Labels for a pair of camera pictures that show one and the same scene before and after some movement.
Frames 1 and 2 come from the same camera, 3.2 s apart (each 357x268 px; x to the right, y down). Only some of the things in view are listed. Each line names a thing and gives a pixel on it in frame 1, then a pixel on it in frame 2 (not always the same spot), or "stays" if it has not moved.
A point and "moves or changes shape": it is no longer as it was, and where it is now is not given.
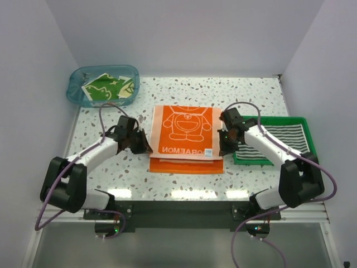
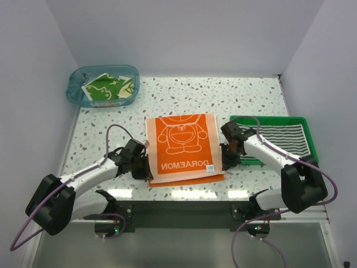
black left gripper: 144,147 → 145,173
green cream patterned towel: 104,87 stays
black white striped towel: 293,135 stays
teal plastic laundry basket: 92,86 stays
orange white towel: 185,139 moves or changes shape
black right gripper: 223,148 → 226,162
